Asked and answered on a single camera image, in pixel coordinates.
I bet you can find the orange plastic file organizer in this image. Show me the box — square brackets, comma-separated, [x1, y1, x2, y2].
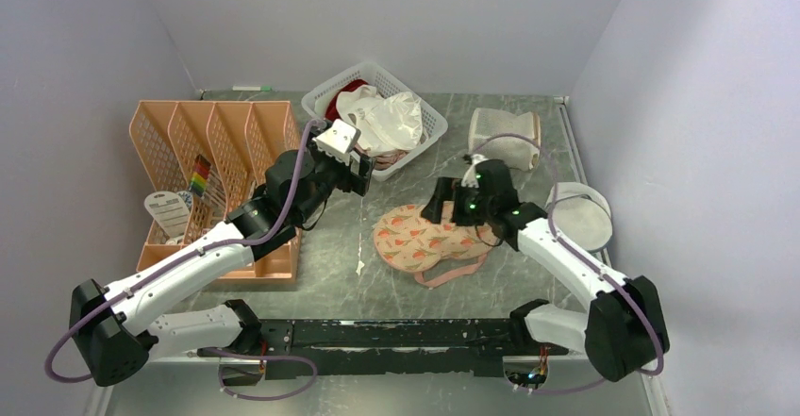
[129, 100, 301, 271]

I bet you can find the red velvet garment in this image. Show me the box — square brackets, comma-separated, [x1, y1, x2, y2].
[325, 79, 371, 121]

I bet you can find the pink beige bra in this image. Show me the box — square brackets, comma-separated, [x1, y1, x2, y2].
[374, 150, 408, 171]

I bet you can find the white plastic laundry basket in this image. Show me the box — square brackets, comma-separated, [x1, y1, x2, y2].
[301, 60, 448, 181]

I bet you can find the left wrist camera silver box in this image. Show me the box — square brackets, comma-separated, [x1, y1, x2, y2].
[313, 119, 360, 165]

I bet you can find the cylindrical white mesh laundry bag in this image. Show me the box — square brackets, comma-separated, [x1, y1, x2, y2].
[468, 108, 542, 171]

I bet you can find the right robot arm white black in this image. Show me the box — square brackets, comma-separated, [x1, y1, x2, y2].
[421, 155, 670, 382]

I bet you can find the base purple cable loop left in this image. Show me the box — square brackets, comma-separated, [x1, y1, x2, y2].
[206, 353, 321, 402]

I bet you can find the rainbow colour swatch card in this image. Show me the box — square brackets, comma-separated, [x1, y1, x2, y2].
[188, 154, 212, 198]

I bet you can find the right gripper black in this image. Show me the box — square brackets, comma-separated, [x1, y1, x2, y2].
[421, 176, 494, 226]

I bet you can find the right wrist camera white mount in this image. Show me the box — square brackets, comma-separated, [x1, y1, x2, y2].
[460, 154, 487, 188]

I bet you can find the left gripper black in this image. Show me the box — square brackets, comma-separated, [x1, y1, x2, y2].
[294, 126, 378, 224]

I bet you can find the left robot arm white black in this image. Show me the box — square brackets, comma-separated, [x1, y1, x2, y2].
[70, 147, 375, 387]

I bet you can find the white green marker pen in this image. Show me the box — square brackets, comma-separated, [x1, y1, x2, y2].
[231, 85, 273, 92]

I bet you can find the white satin garment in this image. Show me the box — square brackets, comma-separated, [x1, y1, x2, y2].
[335, 85, 425, 157]

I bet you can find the white paper tag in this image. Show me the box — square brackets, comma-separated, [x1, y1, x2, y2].
[143, 191, 192, 239]

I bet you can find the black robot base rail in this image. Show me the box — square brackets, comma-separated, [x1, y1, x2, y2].
[219, 318, 568, 387]

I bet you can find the floral mesh laundry bag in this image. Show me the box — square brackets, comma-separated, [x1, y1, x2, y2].
[373, 202, 501, 289]

